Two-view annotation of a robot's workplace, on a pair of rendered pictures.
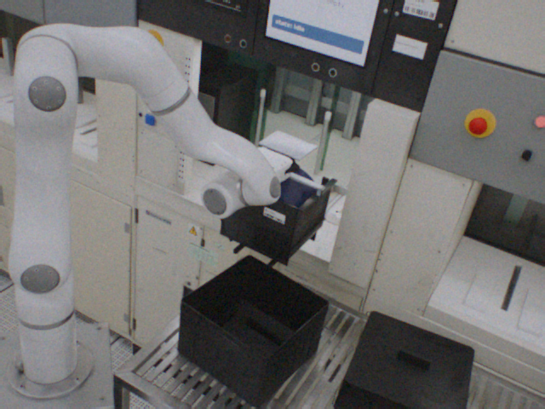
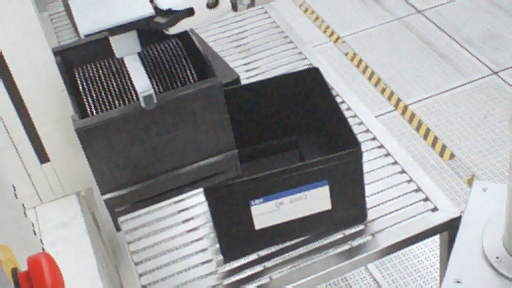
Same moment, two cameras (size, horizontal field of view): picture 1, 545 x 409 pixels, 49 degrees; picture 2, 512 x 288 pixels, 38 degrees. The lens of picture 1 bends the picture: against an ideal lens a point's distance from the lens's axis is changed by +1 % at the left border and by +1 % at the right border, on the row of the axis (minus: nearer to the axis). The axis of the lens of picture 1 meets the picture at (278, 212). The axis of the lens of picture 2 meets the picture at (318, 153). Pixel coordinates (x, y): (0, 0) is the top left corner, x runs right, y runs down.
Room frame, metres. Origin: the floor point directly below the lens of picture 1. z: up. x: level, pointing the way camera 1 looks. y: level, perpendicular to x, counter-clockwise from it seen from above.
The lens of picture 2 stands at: (1.79, 0.85, 1.72)
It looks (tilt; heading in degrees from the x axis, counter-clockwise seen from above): 40 degrees down; 227
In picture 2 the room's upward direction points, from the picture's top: 8 degrees counter-clockwise
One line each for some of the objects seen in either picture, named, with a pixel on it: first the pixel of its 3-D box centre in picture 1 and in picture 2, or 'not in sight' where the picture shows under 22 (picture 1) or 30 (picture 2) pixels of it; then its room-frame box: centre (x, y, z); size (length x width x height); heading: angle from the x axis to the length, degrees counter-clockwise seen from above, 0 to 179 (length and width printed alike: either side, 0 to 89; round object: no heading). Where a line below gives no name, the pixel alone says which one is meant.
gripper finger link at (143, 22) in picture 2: not in sight; (131, 23); (1.35, 0.04, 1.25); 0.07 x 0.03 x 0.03; 156
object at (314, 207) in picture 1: (278, 197); (142, 97); (1.35, 0.01, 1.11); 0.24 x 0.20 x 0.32; 66
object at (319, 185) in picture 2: (252, 325); (273, 158); (1.13, 0.02, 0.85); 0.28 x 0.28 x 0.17; 59
